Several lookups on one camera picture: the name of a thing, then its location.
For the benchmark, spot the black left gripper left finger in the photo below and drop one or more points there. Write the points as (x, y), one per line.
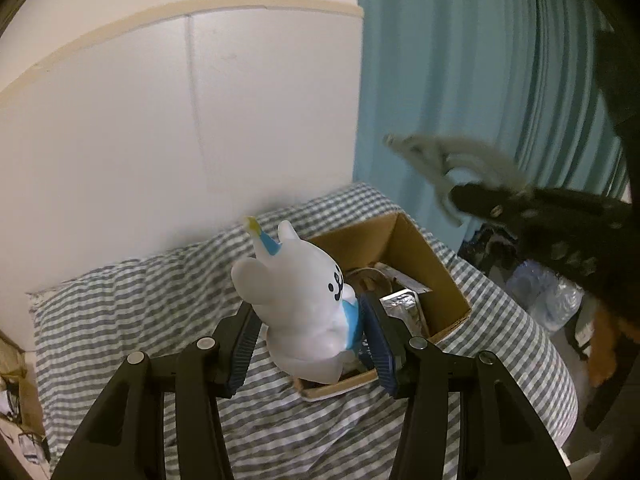
(122, 435)

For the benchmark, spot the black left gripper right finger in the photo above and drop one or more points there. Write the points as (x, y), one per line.
(501, 435)

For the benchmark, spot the white plush rabbit toy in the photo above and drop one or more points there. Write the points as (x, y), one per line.
(312, 318)

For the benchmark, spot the clear plastic water bottles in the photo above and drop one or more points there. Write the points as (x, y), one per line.
(549, 298)

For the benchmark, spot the small brown cardboard box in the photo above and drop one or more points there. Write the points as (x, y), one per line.
(19, 396)

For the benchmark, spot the silver foil packet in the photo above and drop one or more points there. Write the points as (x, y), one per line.
(405, 305)

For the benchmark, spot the teal curtain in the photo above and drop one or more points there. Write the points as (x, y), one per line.
(518, 74)

